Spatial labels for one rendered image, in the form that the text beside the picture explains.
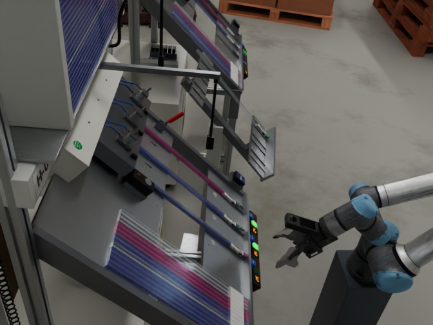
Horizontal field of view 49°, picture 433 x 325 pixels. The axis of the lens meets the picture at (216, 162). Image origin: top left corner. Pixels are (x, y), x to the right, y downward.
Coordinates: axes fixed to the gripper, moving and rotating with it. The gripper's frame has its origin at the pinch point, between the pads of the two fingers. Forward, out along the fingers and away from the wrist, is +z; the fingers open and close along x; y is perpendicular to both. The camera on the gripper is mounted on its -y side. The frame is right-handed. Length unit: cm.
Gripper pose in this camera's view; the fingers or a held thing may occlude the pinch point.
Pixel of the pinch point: (273, 250)
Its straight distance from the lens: 160.7
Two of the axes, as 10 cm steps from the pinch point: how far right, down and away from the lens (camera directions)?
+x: 0.2, -6.3, 7.8
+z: -7.4, 5.1, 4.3
